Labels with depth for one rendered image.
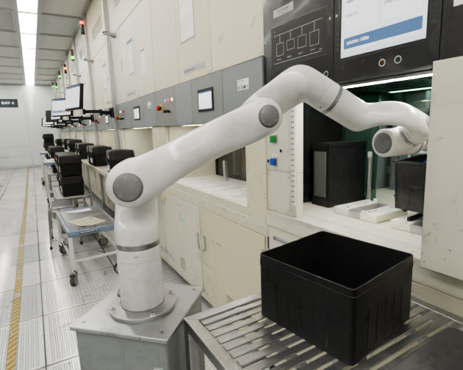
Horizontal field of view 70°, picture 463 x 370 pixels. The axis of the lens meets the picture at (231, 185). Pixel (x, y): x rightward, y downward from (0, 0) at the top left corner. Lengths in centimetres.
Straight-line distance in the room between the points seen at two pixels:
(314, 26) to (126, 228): 94
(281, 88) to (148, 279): 64
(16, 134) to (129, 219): 1350
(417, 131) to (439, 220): 25
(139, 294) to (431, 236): 79
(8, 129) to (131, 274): 1356
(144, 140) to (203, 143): 337
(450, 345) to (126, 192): 73
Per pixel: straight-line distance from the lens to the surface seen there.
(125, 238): 93
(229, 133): 88
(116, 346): 99
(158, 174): 86
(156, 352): 94
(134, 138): 421
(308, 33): 136
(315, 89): 98
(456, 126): 96
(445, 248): 101
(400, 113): 105
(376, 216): 141
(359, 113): 103
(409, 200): 135
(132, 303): 100
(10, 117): 1440
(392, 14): 115
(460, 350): 77
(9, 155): 1442
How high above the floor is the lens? 126
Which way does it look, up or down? 10 degrees down
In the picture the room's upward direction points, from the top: 2 degrees counter-clockwise
